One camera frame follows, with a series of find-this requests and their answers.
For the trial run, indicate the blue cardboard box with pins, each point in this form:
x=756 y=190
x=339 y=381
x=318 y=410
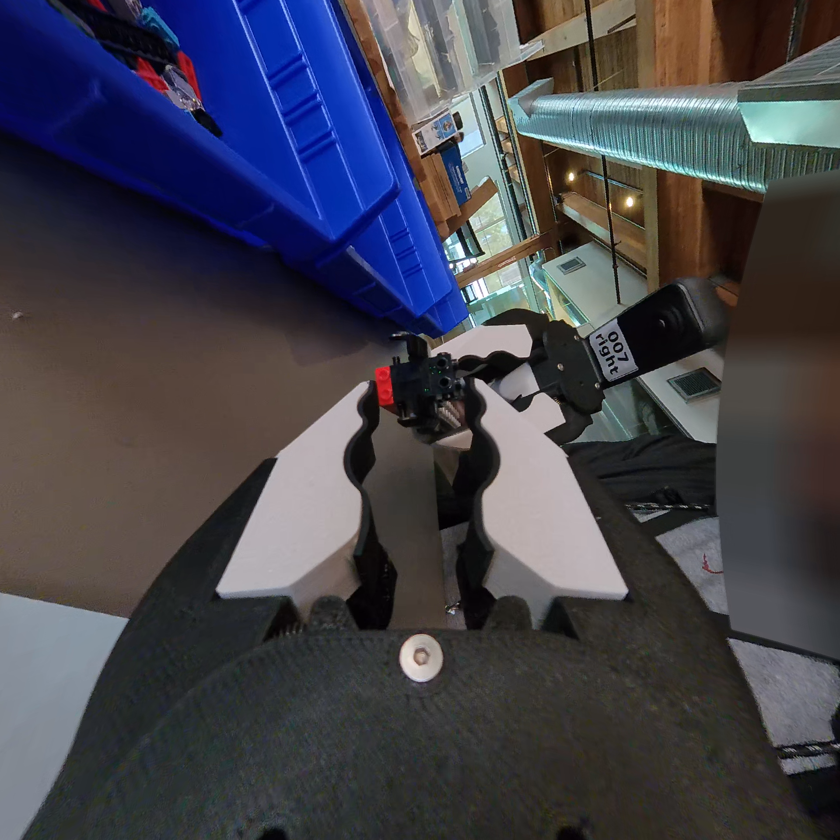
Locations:
x=457 y=174

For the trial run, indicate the grey black toy brick model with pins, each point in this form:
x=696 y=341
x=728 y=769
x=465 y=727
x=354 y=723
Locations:
x=420 y=384

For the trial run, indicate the black metal ceiling pipe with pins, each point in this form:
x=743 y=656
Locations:
x=611 y=229

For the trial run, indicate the blue plastic storage bin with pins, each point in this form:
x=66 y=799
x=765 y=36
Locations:
x=446 y=312
x=131 y=151
x=407 y=243

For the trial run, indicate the grey desk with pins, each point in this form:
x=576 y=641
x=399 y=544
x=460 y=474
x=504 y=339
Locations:
x=131 y=394

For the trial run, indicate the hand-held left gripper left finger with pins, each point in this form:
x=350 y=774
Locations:
x=295 y=512

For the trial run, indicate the clear plastic storage box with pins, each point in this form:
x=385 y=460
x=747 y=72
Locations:
x=499 y=33
x=420 y=52

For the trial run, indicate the small printed cardboard box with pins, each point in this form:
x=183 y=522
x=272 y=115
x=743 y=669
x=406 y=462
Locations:
x=434 y=131

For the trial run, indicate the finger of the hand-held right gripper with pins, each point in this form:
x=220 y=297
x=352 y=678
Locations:
x=520 y=388
x=492 y=344

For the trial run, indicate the silver ventilation duct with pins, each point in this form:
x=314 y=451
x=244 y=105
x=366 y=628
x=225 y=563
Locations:
x=643 y=131

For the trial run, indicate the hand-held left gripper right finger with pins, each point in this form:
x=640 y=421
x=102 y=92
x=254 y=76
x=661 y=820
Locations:
x=544 y=512

